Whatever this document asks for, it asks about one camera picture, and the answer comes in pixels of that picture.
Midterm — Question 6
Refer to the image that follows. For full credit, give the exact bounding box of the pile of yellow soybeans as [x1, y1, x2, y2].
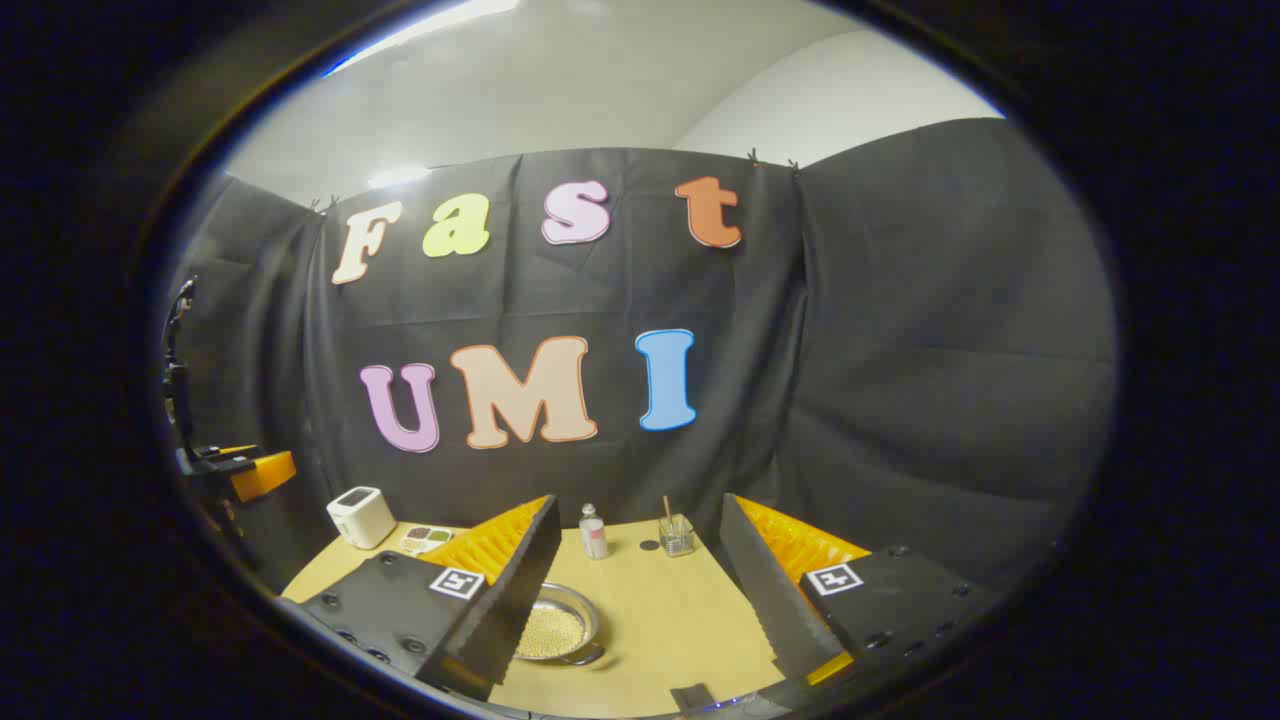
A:
[515, 603, 587, 660]

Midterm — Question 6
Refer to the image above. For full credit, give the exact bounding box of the white toaster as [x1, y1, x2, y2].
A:
[326, 486, 399, 550]

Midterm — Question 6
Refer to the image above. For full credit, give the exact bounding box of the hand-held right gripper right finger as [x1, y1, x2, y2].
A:
[718, 492, 1001, 691]

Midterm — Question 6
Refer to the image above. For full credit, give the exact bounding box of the steel pot with black handles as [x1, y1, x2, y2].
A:
[515, 583, 607, 667]

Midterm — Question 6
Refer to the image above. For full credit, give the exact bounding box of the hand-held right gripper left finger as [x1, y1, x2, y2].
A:
[300, 493, 563, 701]

